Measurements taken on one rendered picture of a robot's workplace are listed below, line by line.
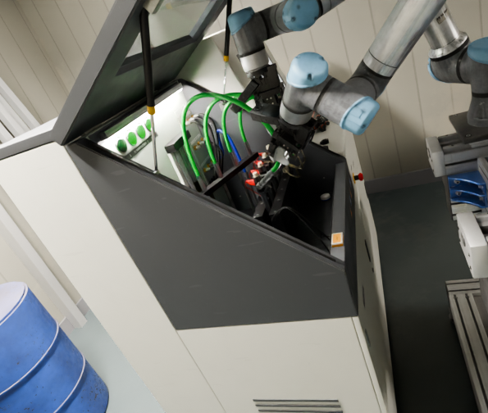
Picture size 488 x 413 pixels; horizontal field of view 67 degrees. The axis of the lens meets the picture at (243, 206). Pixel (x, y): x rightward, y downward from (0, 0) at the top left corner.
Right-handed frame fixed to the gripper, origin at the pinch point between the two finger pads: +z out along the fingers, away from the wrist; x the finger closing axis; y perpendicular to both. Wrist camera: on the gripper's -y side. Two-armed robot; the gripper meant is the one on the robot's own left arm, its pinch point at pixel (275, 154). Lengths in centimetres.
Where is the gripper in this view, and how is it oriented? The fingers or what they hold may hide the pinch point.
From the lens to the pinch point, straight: 105.8
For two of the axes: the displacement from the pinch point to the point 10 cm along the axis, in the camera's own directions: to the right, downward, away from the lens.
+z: -0.6, 4.0, 9.1
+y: 7.8, 5.9, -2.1
